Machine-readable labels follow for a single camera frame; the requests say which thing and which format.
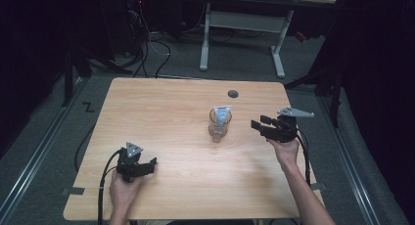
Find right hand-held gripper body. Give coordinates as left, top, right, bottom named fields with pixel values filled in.
left=268, top=106, right=315, bottom=144

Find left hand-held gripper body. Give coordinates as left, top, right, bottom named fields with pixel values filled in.
left=115, top=141, right=144, bottom=184

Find black floor cable bundle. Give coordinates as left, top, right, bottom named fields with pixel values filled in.
left=120, top=38, right=172, bottom=79

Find white-legged wooden desk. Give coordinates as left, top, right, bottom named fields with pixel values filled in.
left=198, top=0, right=338, bottom=79

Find metal floor rail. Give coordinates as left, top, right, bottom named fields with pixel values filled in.
left=317, top=96, right=382, bottom=225
left=0, top=77, right=88, bottom=225

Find thin black floor cable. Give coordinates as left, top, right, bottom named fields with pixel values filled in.
left=73, top=122, right=98, bottom=173

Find person's left hand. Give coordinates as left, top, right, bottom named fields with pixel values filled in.
left=109, top=169, right=145, bottom=216

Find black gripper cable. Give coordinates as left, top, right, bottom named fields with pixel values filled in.
left=295, top=128, right=313, bottom=188
left=97, top=149, right=123, bottom=225

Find grey tape strip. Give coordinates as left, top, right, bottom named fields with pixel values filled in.
left=309, top=182, right=328, bottom=192
left=61, top=186, right=86, bottom=197

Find white blue toothpaste tube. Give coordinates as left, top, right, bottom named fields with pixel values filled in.
left=212, top=105, right=233, bottom=127

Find white floor cable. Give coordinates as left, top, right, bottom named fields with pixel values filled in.
left=128, top=9, right=171, bottom=57

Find person's right hand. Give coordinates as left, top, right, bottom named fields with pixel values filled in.
left=266, top=136, right=300, bottom=170

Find clear glass cup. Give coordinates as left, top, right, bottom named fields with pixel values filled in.
left=207, top=108, right=233, bottom=144

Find black metal stand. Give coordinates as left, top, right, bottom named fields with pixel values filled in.
left=283, top=64, right=345, bottom=128
left=61, top=44, right=132, bottom=108

